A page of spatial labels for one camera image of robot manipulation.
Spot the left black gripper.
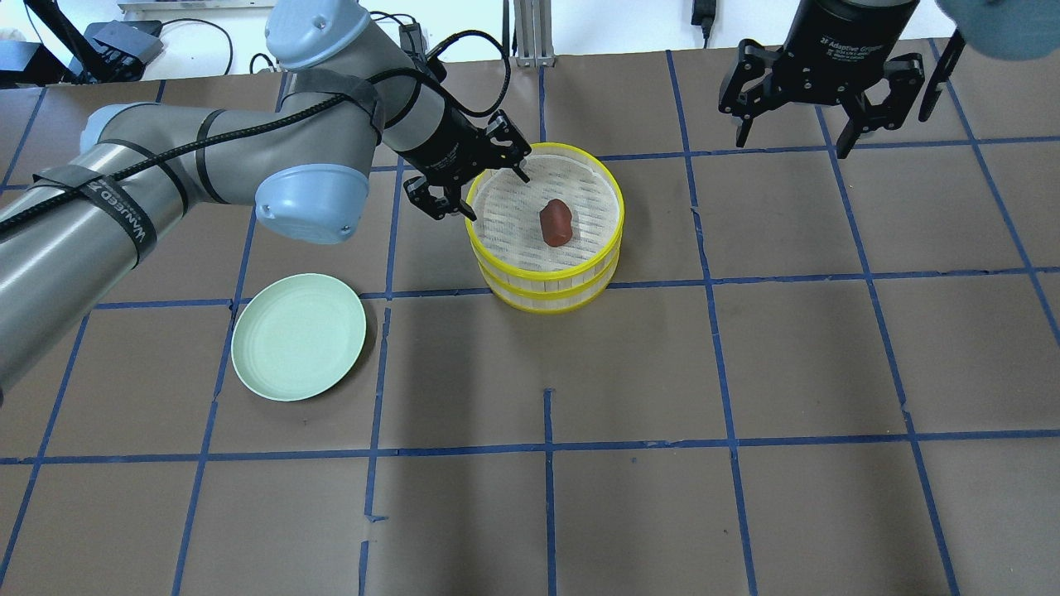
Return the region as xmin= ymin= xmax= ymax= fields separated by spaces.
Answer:
xmin=393 ymin=91 xmax=532 ymax=222

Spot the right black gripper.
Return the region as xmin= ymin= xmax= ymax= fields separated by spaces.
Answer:
xmin=719 ymin=0 xmax=925 ymax=159

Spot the yellow steamer layer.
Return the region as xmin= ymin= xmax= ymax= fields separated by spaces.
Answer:
xmin=466 ymin=142 xmax=626 ymax=282
xmin=472 ymin=241 xmax=621 ymax=315

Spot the brown steamed bun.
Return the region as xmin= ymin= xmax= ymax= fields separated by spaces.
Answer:
xmin=538 ymin=199 xmax=573 ymax=248

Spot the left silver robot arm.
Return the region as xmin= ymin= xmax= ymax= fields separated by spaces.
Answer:
xmin=1 ymin=1 xmax=531 ymax=390

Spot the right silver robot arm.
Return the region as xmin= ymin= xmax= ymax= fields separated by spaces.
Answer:
xmin=718 ymin=1 xmax=1059 ymax=159

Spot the black power adapter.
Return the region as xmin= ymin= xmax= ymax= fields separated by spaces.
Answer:
xmin=398 ymin=22 xmax=427 ymax=63

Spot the light green plate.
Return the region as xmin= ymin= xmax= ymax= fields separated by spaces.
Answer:
xmin=230 ymin=274 xmax=368 ymax=402

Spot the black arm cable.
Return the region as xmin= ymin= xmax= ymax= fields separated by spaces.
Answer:
xmin=0 ymin=29 xmax=513 ymax=241

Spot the aluminium frame post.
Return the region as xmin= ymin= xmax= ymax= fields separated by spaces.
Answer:
xmin=512 ymin=0 xmax=557 ymax=68

